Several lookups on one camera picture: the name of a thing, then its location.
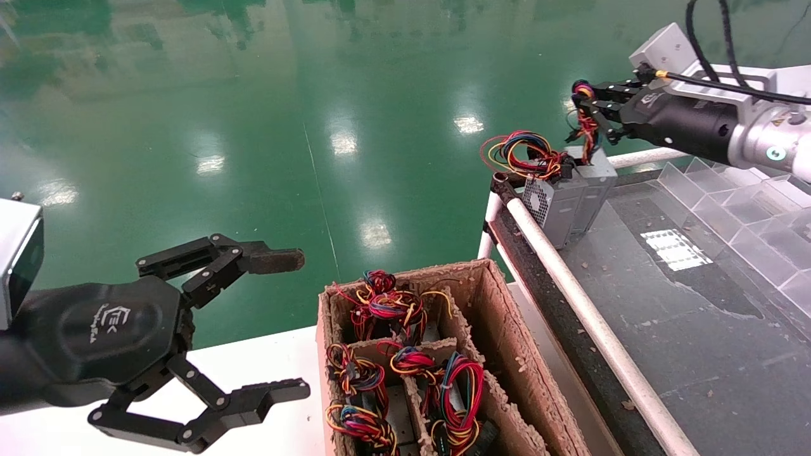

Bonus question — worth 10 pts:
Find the wire bundle bottom left cell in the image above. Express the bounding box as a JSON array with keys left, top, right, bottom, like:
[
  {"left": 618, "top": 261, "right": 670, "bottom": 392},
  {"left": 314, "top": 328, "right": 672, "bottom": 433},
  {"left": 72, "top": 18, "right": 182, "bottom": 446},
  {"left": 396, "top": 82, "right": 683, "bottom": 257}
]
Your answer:
[{"left": 326, "top": 402, "right": 401, "bottom": 456}]

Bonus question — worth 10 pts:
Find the wire bundle middle left cell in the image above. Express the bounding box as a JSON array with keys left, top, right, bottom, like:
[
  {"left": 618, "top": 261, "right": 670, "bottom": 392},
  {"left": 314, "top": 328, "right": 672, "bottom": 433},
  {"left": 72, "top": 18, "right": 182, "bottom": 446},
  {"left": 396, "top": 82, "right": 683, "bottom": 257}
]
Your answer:
[{"left": 326, "top": 342, "right": 388, "bottom": 406}]

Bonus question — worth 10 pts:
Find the white label sticker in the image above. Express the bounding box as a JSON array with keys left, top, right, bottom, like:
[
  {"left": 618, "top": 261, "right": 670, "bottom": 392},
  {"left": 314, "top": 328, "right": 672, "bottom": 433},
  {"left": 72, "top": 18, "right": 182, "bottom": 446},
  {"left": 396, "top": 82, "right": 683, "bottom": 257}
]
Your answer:
[{"left": 640, "top": 229, "right": 713, "bottom": 272}]

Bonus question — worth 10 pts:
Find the long white frame pipe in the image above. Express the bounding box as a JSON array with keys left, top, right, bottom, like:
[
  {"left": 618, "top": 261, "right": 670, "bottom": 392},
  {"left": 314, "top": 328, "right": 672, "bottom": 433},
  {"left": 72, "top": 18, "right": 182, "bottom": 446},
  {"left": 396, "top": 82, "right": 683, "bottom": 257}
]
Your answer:
[{"left": 506, "top": 196, "right": 701, "bottom": 456}]

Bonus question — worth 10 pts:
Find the brown cardboard divider box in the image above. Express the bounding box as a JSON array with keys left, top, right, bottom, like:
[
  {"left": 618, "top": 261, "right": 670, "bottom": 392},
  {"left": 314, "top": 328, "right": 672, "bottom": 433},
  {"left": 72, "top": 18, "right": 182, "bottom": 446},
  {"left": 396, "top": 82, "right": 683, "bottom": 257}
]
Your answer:
[{"left": 317, "top": 258, "right": 593, "bottom": 456}]

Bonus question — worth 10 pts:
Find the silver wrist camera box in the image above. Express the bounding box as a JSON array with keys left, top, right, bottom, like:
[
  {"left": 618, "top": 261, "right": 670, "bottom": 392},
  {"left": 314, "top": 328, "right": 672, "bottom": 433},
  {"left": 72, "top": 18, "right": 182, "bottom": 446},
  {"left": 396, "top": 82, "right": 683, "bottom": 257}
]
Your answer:
[
  {"left": 629, "top": 22, "right": 777, "bottom": 96},
  {"left": 0, "top": 198, "right": 44, "bottom": 330}
]

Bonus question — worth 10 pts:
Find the grey power supply with wires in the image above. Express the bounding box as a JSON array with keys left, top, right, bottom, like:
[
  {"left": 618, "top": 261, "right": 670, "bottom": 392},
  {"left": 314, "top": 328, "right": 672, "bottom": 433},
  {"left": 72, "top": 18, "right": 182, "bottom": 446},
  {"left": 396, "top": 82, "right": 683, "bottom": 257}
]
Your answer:
[
  {"left": 480, "top": 130, "right": 587, "bottom": 250},
  {"left": 565, "top": 79, "right": 618, "bottom": 236}
]

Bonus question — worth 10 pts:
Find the wire bundle lower right cell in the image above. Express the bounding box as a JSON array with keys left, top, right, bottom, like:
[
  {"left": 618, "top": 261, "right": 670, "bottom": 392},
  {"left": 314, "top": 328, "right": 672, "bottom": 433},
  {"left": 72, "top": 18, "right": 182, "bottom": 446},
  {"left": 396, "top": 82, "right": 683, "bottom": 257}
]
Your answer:
[{"left": 428, "top": 353, "right": 501, "bottom": 456}]

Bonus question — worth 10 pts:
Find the black pipe connector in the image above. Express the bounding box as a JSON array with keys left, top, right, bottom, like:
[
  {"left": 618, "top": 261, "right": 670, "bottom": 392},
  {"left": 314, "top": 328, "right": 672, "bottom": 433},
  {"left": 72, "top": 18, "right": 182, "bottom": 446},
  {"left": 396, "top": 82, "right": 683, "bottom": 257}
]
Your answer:
[{"left": 491, "top": 171, "right": 523, "bottom": 203}]

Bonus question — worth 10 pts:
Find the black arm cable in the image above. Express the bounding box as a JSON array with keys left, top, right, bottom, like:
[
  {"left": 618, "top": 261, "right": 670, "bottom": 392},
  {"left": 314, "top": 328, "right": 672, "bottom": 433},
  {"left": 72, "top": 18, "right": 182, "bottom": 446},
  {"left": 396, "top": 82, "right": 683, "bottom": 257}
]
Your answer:
[{"left": 659, "top": 0, "right": 811, "bottom": 105}]

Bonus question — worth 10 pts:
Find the clear acrylic divider organiser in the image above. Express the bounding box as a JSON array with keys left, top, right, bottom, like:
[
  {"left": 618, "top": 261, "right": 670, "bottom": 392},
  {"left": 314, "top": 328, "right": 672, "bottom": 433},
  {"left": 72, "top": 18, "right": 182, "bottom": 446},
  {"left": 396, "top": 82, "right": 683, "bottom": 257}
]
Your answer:
[{"left": 656, "top": 157, "right": 811, "bottom": 317}]

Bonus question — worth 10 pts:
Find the short white frame pipe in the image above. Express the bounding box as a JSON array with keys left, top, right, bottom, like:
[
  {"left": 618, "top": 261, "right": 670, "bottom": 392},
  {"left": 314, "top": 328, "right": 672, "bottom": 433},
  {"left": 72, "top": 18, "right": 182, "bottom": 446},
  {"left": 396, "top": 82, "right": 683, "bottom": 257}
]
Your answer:
[{"left": 477, "top": 190, "right": 504, "bottom": 260}]

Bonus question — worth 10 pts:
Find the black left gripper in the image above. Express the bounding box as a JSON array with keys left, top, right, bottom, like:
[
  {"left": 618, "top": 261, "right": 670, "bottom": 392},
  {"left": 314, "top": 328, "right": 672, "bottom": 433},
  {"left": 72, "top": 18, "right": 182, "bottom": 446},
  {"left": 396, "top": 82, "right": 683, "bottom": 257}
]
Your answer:
[{"left": 16, "top": 234, "right": 311, "bottom": 454}]

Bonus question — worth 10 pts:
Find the wire bundle top left cell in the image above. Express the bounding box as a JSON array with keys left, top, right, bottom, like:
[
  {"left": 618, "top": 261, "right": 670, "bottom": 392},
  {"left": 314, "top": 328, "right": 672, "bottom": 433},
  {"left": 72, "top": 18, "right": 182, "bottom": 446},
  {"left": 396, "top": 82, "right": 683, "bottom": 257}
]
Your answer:
[{"left": 336, "top": 269, "right": 454, "bottom": 346}]

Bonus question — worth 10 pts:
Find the wire bundle cell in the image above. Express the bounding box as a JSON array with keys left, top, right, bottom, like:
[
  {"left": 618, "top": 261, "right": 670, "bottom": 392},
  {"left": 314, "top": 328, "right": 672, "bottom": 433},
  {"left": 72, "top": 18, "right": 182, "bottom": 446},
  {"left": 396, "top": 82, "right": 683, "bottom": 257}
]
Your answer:
[
  {"left": 326, "top": 402, "right": 401, "bottom": 456},
  {"left": 428, "top": 353, "right": 501, "bottom": 456},
  {"left": 336, "top": 269, "right": 454, "bottom": 346},
  {"left": 326, "top": 342, "right": 388, "bottom": 406}
]

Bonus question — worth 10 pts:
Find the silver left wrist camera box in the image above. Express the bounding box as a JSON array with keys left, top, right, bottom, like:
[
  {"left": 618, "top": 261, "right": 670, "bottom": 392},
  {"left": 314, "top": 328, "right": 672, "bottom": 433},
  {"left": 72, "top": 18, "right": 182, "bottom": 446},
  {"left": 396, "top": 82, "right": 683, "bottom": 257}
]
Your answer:
[{"left": 0, "top": 198, "right": 44, "bottom": 330}]

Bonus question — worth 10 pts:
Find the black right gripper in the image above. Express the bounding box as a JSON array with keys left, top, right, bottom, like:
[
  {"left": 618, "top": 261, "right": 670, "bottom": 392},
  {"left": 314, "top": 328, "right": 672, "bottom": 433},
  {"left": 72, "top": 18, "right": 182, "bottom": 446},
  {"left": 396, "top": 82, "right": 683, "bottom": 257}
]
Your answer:
[{"left": 573, "top": 79, "right": 739, "bottom": 163}]

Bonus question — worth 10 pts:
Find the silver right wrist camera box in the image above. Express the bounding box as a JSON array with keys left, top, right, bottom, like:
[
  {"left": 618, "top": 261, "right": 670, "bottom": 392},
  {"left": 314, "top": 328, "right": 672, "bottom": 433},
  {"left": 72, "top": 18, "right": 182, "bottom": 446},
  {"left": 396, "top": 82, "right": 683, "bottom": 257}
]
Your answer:
[{"left": 629, "top": 22, "right": 777, "bottom": 96}]

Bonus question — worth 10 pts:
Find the small coloured wire bundle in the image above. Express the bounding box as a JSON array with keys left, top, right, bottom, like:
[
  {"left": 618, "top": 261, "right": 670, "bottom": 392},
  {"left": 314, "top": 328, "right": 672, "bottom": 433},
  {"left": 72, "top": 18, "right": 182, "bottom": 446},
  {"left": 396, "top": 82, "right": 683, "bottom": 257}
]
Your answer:
[{"left": 379, "top": 339, "right": 438, "bottom": 381}]

